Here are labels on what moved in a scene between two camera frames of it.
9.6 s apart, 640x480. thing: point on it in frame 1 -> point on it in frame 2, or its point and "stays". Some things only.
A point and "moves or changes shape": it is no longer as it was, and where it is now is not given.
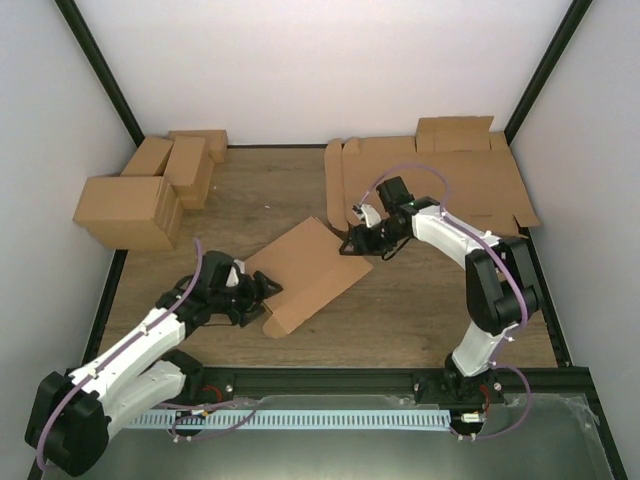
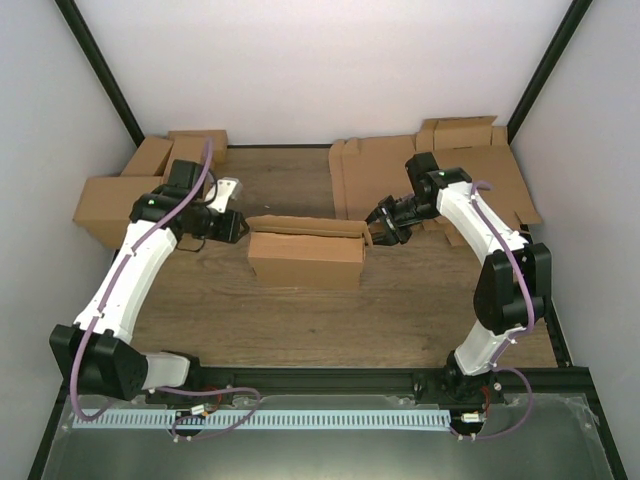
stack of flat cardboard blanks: [455, 159] stays
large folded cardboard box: [130, 212] stays
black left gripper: [262, 294] -> [228, 233]
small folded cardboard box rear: [216, 141] stays
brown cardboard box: [306, 263] moves or changes shape
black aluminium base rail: [512, 386] stays
